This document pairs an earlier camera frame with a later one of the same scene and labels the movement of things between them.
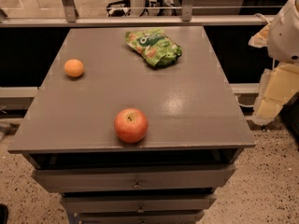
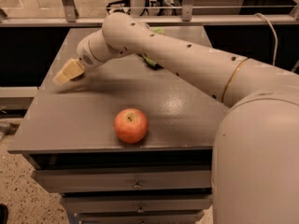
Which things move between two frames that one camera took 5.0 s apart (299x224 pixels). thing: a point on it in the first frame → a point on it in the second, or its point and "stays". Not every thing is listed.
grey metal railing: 186,20 stays
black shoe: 4,214 stays
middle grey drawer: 138,203 stays
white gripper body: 284,36 → 83,52
